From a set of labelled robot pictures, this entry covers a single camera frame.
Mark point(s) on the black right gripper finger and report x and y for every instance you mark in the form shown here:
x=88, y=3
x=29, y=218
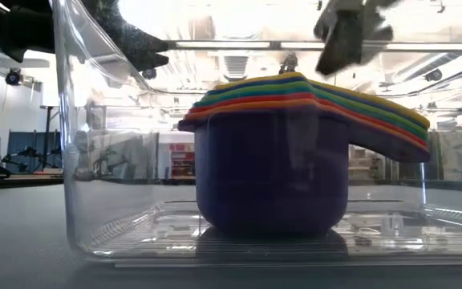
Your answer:
x=375, y=32
x=339, y=44

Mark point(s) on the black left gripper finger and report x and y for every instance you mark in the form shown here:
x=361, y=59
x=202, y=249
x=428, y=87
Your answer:
x=143, y=42
x=152, y=62

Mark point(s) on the green measuring cup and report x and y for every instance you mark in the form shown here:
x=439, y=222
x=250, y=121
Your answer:
x=255, y=90

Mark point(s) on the teal measuring cup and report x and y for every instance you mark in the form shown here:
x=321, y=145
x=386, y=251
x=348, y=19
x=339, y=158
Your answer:
x=255, y=94

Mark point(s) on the clear plastic basket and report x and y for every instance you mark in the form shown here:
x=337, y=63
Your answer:
x=134, y=237

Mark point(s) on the black ceiling spotlight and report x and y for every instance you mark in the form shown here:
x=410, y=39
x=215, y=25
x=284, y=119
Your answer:
x=149, y=74
x=289, y=62
x=13, y=76
x=433, y=75

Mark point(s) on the red shelf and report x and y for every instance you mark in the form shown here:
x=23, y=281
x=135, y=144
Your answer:
x=182, y=158

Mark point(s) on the black tripod stand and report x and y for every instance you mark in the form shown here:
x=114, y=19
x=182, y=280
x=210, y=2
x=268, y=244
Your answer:
x=47, y=136

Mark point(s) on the blue partition screen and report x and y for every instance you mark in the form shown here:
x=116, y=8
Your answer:
x=22, y=146

